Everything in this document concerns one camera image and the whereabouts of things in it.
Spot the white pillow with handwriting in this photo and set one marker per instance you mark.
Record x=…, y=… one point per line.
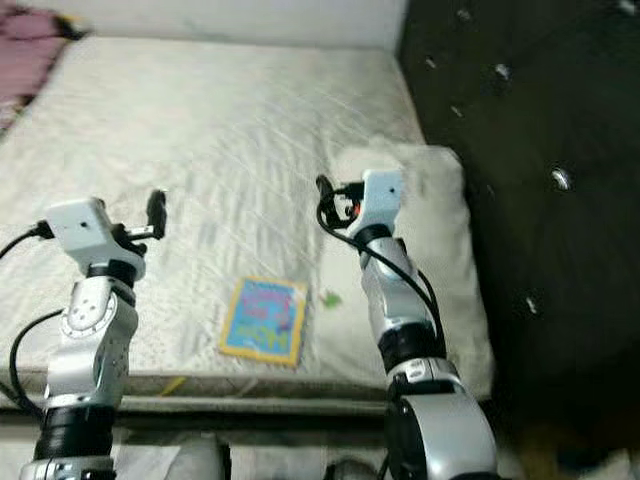
x=445, y=220

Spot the colourful children's book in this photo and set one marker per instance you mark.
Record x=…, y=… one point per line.
x=265, y=320

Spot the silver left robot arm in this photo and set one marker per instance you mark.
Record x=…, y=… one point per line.
x=95, y=350

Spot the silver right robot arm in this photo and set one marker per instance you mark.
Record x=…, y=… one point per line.
x=405, y=320

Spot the quilted white patterned mattress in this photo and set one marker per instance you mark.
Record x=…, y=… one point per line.
x=210, y=150

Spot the small green scrap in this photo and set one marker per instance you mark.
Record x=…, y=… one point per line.
x=331, y=297

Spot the purple cartoon print blanket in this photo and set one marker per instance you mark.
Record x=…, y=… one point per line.
x=25, y=60

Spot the dark bed base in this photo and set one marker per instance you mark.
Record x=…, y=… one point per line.
x=260, y=408

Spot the dark tufted headboard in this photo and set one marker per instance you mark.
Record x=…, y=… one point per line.
x=550, y=100

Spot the grey robot left leg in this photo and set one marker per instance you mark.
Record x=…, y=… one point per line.
x=198, y=462

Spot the grey robot leg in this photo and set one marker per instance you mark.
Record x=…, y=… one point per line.
x=352, y=470
x=198, y=462

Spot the grey robot right leg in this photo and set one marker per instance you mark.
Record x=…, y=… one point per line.
x=352, y=470

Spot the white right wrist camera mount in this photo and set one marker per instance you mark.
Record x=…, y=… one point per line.
x=380, y=195

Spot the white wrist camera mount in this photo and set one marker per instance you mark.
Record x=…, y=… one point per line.
x=380, y=195
x=85, y=228

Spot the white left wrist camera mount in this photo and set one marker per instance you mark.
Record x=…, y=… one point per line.
x=85, y=228

